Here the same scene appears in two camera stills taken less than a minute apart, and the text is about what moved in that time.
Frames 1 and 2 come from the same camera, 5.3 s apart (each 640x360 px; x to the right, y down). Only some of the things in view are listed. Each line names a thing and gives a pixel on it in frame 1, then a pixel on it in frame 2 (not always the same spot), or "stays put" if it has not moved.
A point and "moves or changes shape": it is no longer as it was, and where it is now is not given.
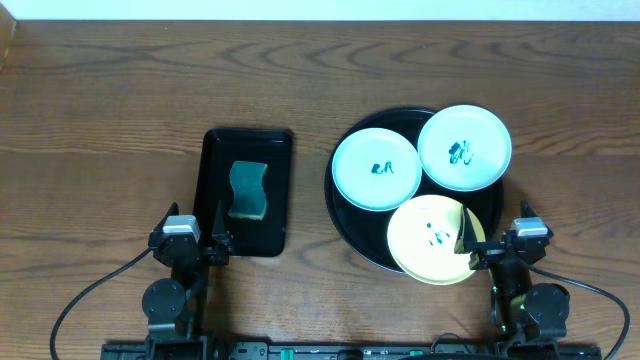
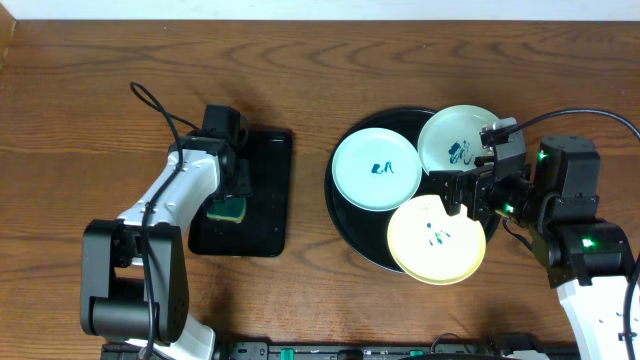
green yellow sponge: x=246 y=179 moves or changes shape
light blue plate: x=376 y=169 stays put
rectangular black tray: x=247 y=170 stays put
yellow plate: x=423 y=235 stays put
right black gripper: x=467 y=239 to x=480 y=181
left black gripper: x=201 y=251 to x=239 y=185
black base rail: x=175 y=350 stays put
